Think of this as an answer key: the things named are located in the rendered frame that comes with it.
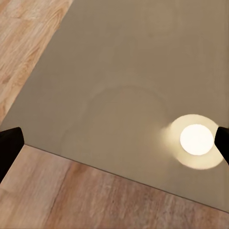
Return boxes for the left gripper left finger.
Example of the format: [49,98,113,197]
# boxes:
[0,127,24,183]

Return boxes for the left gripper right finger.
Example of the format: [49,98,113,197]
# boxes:
[214,126,229,164]

